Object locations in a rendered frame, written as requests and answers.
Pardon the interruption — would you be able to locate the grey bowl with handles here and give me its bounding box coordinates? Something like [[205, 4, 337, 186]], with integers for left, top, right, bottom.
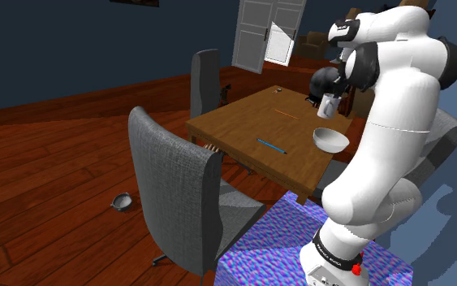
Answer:
[[110, 192, 134, 213]]

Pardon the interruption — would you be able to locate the blue pen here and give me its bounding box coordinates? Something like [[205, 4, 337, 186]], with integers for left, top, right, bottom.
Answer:
[[256, 137, 288, 155]]

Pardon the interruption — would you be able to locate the white panelled door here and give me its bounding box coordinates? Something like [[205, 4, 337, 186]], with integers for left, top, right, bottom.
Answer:
[[231, 0, 308, 75]]

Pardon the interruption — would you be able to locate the white mug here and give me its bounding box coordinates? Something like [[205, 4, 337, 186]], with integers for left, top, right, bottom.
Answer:
[[316, 93, 343, 120]]

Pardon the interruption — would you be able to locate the white bowl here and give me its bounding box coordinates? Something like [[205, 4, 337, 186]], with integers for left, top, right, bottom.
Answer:
[[313, 127, 351, 154]]

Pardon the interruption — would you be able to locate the orange pencil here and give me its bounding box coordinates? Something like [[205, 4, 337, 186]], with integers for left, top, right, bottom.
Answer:
[[274, 108, 300, 121]]

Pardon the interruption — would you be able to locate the brown armchair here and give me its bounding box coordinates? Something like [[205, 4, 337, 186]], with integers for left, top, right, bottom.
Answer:
[[294, 30, 330, 61]]

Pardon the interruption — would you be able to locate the wooden table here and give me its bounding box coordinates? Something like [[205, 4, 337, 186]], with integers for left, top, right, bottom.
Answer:
[[185, 84, 356, 206]]

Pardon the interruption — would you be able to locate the purple patterned robot stand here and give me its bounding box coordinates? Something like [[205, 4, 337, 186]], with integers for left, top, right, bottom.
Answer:
[[213, 189, 415, 286]]

